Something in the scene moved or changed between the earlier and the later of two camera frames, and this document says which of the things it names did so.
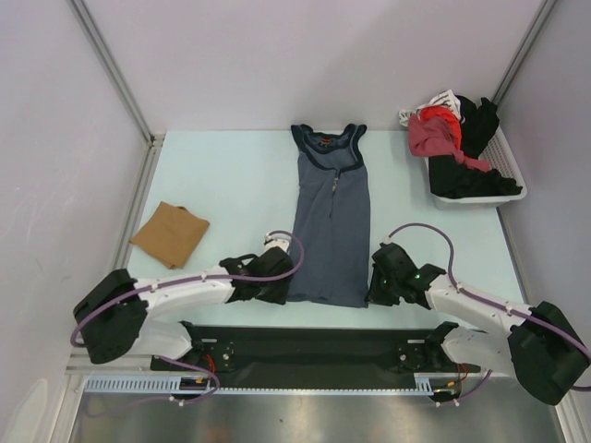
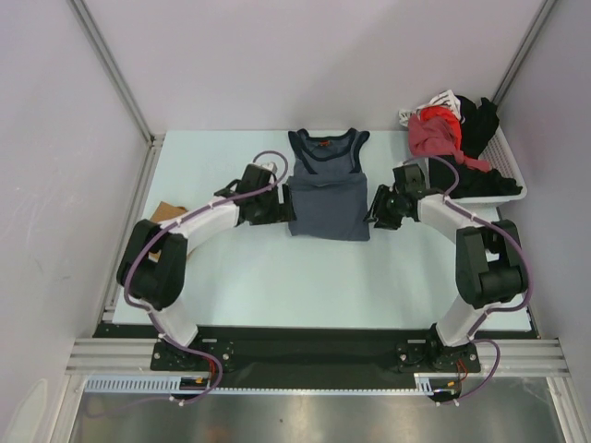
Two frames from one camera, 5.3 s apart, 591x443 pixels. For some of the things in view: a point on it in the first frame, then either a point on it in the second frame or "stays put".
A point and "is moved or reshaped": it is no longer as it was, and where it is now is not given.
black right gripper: x=374 y=295 -> x=377 y=209
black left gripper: x=278 y=294 -> x=282 y=212
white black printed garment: x=447 y=98 stays put
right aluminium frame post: x=520 y=54 stays put
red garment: x=447 y=115 stays put
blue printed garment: x=332 y=219 is moved or reshaped
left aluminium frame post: x=154 y=137 stays put
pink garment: x=434 y=137 stays put
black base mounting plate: x=313 y=352 stays put
